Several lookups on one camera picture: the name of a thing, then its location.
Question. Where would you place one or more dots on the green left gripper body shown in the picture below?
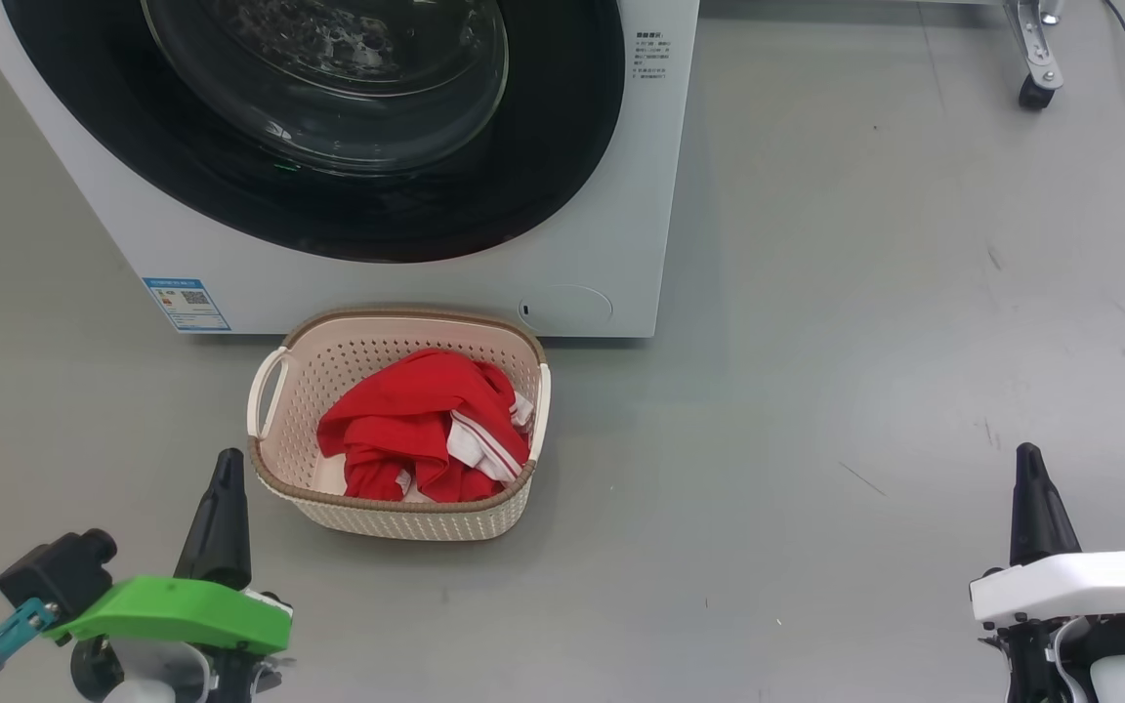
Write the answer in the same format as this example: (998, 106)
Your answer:
(182, 610)

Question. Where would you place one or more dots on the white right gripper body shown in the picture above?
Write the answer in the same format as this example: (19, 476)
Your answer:
(1070, 586)

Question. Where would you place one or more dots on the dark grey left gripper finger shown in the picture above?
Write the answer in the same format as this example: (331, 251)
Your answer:
(219, 547)

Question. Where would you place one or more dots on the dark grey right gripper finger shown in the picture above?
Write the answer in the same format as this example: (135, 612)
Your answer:
(1041, 532)

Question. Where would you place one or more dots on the red garment white striped cuffs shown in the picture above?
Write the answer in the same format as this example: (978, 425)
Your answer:
(406, 400)

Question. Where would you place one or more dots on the black round glass washer door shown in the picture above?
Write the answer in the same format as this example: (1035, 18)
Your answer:
(543, 146)

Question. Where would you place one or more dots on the cream perforated laundry basket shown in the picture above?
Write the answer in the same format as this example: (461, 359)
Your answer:
(309, 410)

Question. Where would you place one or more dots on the white front-load washing machine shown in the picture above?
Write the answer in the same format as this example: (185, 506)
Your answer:
(621, 244)

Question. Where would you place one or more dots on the blue energy label sticker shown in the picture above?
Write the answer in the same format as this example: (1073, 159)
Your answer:
(187, 305)

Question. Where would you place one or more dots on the round white filter cover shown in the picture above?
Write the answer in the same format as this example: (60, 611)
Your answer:
(567, 308)

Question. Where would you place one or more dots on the metal leg with black caster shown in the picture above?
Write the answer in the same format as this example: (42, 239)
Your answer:
(1036, 59)

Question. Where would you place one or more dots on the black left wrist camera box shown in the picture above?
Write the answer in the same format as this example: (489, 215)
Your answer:
(55, 576)

